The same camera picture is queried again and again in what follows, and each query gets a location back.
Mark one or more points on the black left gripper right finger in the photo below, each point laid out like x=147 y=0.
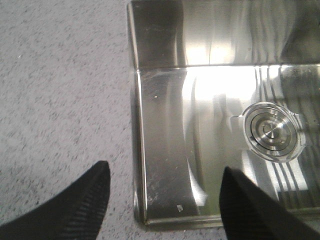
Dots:
x=248 y=213

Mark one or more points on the stainless steel sink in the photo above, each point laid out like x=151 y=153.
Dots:
x=197 y=63

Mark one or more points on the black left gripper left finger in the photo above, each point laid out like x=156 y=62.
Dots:
x=77 y=213

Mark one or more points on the steel sink drain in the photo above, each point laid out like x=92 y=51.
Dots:
x=269 y=131

